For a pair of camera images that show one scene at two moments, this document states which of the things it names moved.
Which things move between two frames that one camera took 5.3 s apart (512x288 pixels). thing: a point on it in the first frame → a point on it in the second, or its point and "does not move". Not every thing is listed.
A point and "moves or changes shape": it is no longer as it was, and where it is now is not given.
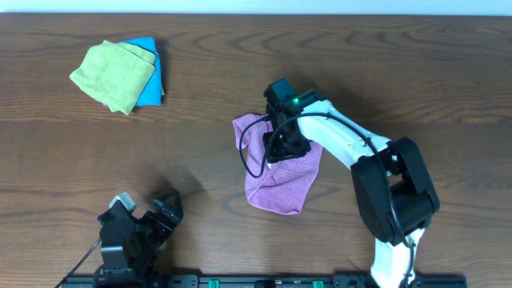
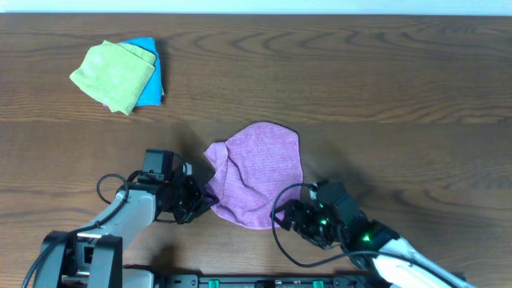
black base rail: (259, 281) does not move
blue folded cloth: (151, 95) does not move
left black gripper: (156, 219) → (202, 203)
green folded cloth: (117, 74) does not move
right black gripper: (277, 156) → (306, 211)
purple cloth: (278, 186) moves or changes shape
